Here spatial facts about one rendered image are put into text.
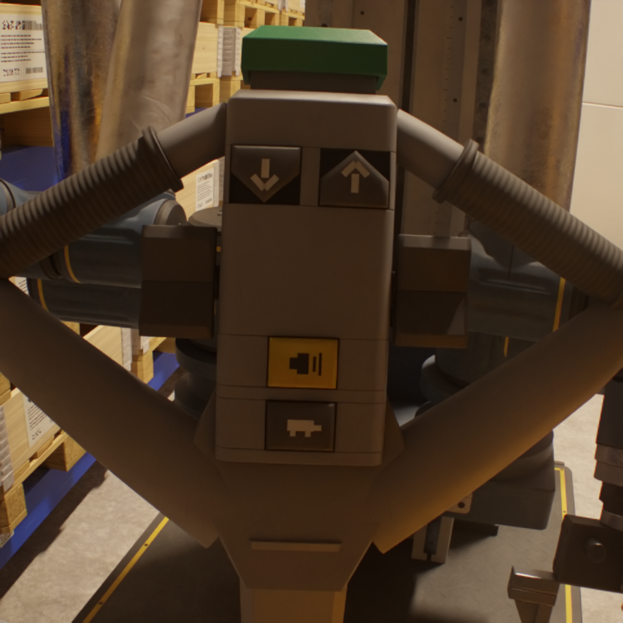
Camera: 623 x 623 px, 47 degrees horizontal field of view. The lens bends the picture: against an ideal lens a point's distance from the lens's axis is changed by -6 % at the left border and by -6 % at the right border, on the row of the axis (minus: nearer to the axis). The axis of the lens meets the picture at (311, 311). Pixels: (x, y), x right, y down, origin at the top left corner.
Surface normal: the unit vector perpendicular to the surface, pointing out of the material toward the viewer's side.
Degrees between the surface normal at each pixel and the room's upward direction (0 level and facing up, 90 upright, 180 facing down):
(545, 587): 66
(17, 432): 90
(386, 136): 74
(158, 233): 51
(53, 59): 99
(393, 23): 90
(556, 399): 81
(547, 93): 70
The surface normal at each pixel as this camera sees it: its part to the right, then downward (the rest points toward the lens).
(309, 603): 0.02, 0.33
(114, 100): -0.50, -0.07
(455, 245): 0.04, -0.34
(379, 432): 0.56, 0.07
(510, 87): -0.72, -0.14
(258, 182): 0.03, 0.06
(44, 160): 0.98, 0.11
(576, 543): -0.21, -0.11
